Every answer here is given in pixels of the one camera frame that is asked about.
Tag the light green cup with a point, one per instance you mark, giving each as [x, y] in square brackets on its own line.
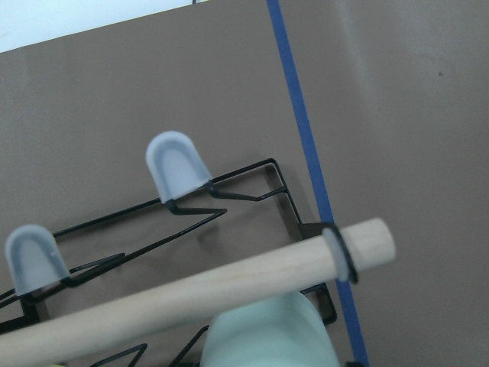
[280, 331]

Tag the wooden rack handle rod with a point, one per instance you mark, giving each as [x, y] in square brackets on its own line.
[198, 297]

